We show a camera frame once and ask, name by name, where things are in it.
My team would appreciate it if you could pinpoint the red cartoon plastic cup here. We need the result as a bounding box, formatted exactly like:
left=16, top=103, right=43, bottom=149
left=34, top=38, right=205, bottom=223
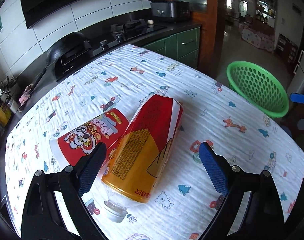
left=50, top=108, right=129, bottom=166

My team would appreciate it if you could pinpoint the yellow red labelled bottle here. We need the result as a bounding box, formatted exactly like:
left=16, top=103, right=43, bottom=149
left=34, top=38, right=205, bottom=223
left=102, top=94, right=183, bottom=223

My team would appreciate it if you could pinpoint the green kitchen cabinet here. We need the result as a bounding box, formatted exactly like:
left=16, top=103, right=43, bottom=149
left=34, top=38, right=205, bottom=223
left=144, top=27, right=201, bottom=69

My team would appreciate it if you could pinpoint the green plastic basket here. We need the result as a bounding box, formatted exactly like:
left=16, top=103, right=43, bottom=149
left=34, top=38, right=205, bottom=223
left=226, top=61, right=289, bottom=119

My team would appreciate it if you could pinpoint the yellow sauce tin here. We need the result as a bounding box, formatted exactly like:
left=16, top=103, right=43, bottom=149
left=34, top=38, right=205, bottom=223
left=0, top=102, right=12, bottom=127

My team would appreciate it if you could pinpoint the pink dish cloth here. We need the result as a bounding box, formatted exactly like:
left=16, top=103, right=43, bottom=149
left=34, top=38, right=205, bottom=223
left=19, top=83, right=33, bottom=106

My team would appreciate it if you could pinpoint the white printed tablecloth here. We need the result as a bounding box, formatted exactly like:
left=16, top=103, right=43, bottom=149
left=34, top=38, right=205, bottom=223
left=5, top=45, right=304, bottom=239

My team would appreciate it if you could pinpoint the black rice cooker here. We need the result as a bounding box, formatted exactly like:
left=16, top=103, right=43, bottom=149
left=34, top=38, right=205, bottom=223
left=147, top=0, right=191, bottom=22

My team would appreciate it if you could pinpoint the black wok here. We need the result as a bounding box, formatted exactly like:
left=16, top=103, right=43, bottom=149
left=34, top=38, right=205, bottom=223
left=18, top=31, right=93, bottom=112

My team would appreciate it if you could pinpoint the black gas stove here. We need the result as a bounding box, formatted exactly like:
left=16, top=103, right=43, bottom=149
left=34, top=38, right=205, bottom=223
left=91, top=19, right=166, bottom=55

